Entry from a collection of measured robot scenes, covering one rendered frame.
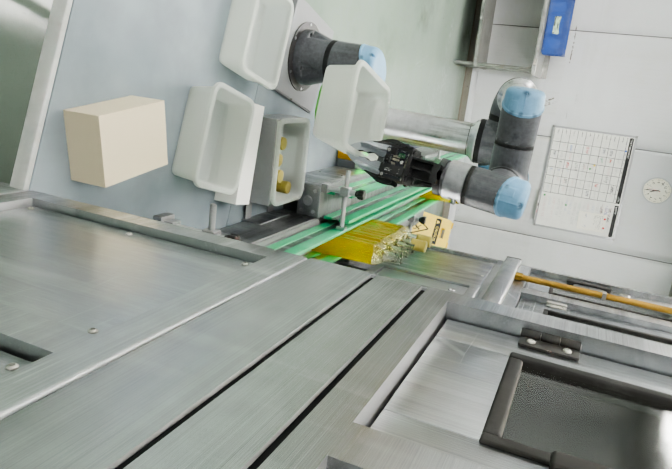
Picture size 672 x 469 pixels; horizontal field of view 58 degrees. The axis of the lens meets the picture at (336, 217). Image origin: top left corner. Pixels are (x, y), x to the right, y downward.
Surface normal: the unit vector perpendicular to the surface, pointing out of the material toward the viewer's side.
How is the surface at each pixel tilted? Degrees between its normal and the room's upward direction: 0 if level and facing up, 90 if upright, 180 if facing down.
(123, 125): 0
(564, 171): 90
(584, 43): 90
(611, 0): 90
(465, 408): 90
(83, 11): 0
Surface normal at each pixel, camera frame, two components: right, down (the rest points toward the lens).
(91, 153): -0.40, 0.32
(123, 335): 0.11, -0.97
